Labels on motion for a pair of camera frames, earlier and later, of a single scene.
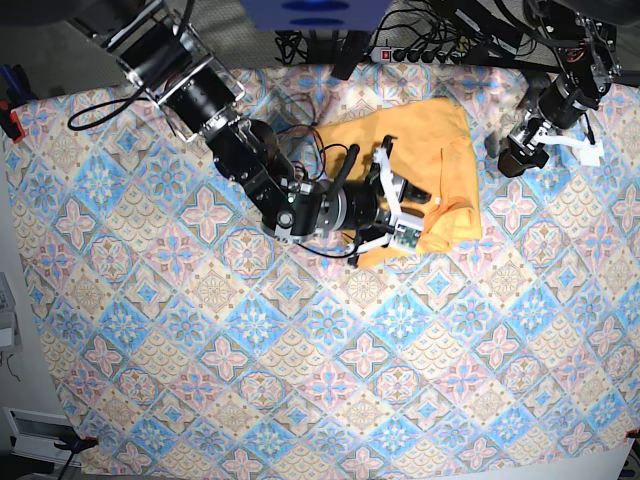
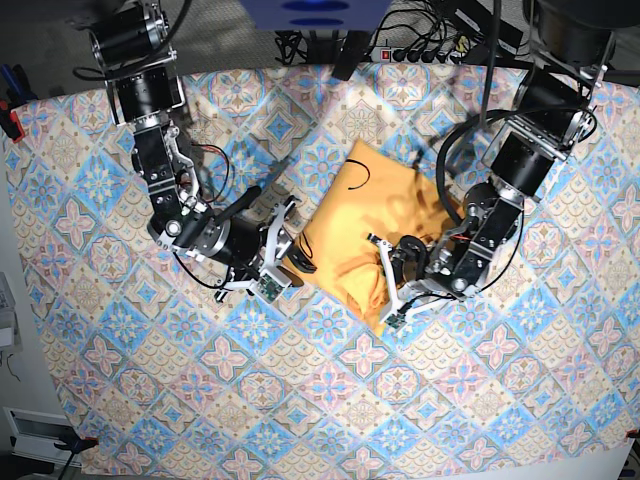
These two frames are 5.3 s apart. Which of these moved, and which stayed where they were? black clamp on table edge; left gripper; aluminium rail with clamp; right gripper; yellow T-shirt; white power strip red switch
Moved: yellow T-shirt; right gripper; left gripper
Stayed: white power strip red switch; aluminium rail with clamp; black clamp on table edge
